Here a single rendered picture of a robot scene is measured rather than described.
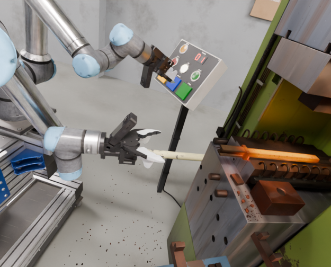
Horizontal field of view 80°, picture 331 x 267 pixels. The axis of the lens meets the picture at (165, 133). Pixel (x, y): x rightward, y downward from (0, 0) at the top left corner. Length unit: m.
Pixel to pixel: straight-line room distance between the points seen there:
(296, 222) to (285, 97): 0.48
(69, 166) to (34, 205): 0.82
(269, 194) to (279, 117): 0.42
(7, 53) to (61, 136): 0.26
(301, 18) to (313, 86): 0.20
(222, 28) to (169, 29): 0.74
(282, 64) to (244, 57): 2.53
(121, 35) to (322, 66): 0.58
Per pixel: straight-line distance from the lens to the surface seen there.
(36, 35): 1.03
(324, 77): 0.63
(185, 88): 1.05
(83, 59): 0.71
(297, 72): 0.66
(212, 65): 1.04
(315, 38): 0.66
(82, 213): 1.65
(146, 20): 3.31
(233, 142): 0.85
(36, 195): 1.53
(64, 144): 0.64
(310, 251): 0.81
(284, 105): 0.98
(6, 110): 1.06
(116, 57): 0.81
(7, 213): 1.51
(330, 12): 0.67
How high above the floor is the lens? 1.40
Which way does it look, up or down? 35 degrees down
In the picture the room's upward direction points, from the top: 15 degrees clockwise
